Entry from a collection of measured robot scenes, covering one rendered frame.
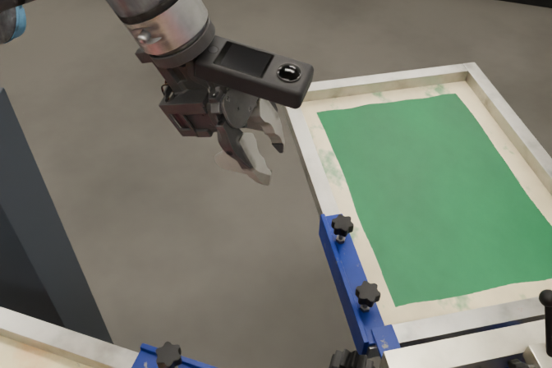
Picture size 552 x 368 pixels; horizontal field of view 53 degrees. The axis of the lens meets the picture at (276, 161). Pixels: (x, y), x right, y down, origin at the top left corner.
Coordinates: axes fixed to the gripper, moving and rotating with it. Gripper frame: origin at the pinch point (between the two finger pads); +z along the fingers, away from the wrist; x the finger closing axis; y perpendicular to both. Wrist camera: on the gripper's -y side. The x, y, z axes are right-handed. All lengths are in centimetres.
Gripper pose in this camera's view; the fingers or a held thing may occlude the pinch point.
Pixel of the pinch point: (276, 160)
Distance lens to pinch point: 67.5
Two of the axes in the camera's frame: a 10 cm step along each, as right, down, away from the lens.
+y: -8.5, -0.1, 5.2
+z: 4.0, 6.3, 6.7
